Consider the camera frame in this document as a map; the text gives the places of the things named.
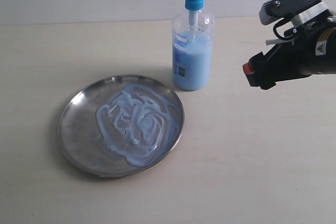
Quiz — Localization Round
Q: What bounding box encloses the blue soap smear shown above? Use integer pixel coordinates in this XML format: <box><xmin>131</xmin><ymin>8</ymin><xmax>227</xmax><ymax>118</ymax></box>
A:
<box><xmin>96</xmin><ymin>83</ymin><xmax>182</xmax><ymax>167</ymax></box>

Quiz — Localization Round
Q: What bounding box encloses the blue soap pump bottle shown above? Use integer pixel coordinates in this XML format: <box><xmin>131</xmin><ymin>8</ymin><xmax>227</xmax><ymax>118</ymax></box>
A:
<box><xmin>172</xmin><ymin>0</ymin><xmax>215</xmax><ymax>91</ymax></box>

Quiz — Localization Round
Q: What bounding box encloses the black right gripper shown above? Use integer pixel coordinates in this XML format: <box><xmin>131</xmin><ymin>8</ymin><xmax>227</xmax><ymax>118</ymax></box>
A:
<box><xmin>243</xmin><ymin>25</ymin><xmax>335</xmax><ymax>90</ymax></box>

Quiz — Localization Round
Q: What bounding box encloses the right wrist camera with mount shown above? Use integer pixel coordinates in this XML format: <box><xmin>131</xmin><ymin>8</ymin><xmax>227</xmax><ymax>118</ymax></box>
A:
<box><xmin>259</xmin><ymin>0</ymin><xmax>328</xmax><ymax>26</ymax></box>

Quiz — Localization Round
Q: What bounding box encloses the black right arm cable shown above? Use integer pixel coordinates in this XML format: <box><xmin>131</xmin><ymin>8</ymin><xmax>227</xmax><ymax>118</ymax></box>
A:
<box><xmin>272</xmin><ymin>18</ymin><xmax>309</xmax><ymax>41</ymax></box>

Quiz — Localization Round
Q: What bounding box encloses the round stainless steel plate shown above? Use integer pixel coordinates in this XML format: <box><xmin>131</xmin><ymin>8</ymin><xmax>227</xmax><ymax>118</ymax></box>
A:
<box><xmin>58</xmin><ymin>74</ymin><xmax>185</xmax><ymax>178</ymax></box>

